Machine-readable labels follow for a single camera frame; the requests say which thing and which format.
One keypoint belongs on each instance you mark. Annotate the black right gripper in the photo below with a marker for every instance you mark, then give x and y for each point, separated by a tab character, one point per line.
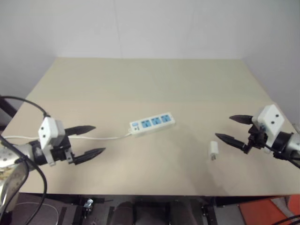
256	139

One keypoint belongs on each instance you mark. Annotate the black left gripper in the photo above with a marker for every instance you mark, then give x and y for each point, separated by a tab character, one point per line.
62	153

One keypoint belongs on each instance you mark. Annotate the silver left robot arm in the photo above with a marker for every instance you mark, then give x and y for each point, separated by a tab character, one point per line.
10	155

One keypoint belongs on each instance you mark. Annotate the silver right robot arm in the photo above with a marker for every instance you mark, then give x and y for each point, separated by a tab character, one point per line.
291	145

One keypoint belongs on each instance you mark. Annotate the white plug adapter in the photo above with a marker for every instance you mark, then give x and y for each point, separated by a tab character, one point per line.
214	150

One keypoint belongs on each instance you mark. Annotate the white power strip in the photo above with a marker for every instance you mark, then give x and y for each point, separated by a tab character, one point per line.
152	124

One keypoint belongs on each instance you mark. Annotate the silver metal clamp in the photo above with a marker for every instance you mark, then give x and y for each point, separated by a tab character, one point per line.
88	203

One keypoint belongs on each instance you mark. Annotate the orange floor object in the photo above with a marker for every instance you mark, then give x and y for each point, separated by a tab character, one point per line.
262	211

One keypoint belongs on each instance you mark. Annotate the dark stand beside table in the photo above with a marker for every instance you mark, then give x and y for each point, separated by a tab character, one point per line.
5	110

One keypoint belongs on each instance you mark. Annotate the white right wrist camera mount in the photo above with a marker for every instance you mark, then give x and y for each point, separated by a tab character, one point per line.
272	119

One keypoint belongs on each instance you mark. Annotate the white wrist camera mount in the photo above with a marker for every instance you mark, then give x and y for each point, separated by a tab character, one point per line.
272	119
48	131

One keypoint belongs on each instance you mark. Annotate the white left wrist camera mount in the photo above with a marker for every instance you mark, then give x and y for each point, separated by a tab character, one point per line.
48	131

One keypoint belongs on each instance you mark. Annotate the black table frame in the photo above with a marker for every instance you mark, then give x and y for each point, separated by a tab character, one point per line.
150	198

